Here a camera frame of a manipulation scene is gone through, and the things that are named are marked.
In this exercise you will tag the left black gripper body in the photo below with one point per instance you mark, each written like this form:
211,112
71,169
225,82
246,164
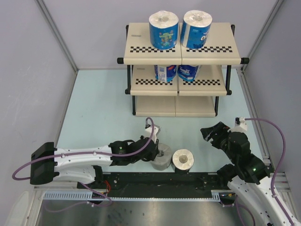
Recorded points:
150,156

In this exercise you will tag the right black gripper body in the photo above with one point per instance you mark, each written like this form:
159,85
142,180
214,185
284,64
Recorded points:
223,144

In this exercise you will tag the grey paper roll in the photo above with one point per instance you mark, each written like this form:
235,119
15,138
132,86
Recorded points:
163,159

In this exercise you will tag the white roll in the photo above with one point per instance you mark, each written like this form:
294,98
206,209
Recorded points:
182,161

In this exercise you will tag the blue Tempo paper roll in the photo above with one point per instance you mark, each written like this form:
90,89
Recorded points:
188,72

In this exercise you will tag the blue-wrapped roll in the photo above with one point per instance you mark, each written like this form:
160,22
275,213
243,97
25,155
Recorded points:
195,29
165,73
163,26

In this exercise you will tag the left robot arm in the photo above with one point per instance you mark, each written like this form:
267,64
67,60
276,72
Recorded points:
85,165

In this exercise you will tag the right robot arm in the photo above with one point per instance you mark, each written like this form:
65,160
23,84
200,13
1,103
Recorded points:
247,175

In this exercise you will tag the beige three-tier shelf rack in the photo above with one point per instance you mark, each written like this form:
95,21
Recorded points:
179,98

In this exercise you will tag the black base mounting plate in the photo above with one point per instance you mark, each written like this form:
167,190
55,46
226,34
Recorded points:
160,192

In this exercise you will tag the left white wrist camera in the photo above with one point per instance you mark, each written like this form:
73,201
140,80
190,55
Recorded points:
151,129

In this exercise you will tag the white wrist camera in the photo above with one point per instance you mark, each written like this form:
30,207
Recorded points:
151,129
240,125

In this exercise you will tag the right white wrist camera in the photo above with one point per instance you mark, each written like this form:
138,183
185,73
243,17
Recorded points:
240,125

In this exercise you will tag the aluminium frame rail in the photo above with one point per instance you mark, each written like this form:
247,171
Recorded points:
202,180

